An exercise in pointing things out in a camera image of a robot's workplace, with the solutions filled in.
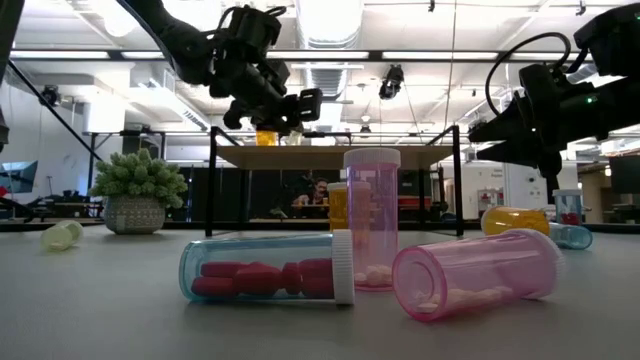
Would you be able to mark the person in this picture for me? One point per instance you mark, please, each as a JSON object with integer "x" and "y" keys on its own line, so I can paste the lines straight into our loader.
{"x": 319, "y": 192}

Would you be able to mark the white cabinet panel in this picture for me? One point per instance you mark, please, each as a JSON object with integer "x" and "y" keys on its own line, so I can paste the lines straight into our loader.
{"x": 525, "y": 192}

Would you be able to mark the grey table mat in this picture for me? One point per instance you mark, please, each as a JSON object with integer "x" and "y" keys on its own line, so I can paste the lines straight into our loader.
{"x": 150, "y": 325}

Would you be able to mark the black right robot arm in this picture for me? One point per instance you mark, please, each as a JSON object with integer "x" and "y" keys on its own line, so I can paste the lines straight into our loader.
{"x": 615, "y": 45}

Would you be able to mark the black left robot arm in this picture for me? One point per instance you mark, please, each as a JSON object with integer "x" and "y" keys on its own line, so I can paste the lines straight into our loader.
{"x": 185, "y": 45}

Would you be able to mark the pale yellow pill bottle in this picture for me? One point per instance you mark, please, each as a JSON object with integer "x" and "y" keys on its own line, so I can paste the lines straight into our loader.
{"x": 295, "y": 139}
{"x": 60, "y": 237}

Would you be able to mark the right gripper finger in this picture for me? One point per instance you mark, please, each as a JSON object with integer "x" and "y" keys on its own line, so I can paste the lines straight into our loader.
{"x": 510, "y": 125}
{"x": 525, "y": 152}

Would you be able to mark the black ceiling spotlight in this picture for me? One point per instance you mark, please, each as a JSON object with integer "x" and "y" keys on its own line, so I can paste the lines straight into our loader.
{"x": 49, "y": 96}
{"x": 391, "y": 82}

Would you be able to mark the potted green succulent plant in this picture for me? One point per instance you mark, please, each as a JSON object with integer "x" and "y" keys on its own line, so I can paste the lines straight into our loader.
{"x": 135, "y": 180}

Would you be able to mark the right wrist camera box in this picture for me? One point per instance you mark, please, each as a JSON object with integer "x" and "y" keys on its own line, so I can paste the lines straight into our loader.
{"x": 540, "y": 80}

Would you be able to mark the wide pink pill bottle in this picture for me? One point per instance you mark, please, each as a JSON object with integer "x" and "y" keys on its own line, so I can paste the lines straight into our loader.
{"x": 475, "y": 272}

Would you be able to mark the rack with red bins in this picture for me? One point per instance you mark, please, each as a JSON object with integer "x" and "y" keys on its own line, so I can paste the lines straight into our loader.
{"x": 490, "y": 200}

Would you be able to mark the white ceiling duct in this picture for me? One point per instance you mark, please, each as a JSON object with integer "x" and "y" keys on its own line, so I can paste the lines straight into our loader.
{"x": 330, "y": 22}

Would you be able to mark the orange pill bottle white cap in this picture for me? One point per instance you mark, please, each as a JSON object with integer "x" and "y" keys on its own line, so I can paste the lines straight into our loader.
{"x": 266, "y": 139}
{"x": 515, "y": 220}
{"x": 337, "y": 210}

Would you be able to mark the angled monitor screen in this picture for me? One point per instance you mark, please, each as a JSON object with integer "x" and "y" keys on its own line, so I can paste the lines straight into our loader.
{"x": 17, "y": 176}

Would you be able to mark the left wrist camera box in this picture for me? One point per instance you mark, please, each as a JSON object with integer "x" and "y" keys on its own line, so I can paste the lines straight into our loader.
{"x": 257, "y": 27}

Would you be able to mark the small blue bottle red pills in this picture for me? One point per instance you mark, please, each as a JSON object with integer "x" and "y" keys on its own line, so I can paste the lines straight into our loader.
{"x": 567, "y": 205}

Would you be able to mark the blue pill bottle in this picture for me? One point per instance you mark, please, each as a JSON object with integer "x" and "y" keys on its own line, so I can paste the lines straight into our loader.
{"x": 572, "y": 237}

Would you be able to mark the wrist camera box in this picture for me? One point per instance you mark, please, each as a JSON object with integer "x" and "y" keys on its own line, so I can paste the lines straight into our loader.
{"x": 257, "y": 27}
{"x": 540, "y": 80}

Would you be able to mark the dark wall screen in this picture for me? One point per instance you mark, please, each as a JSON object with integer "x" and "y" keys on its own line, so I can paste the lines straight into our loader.
{"x": 625, "y": 175}

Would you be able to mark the tall pink pill bottle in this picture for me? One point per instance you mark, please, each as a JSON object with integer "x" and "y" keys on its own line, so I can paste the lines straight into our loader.
{"x": 372, "y": 215}

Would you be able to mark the wooden shelf black metal frame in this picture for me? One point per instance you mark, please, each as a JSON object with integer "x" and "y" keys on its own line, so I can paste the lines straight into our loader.
{"x": 325, "y": 157}

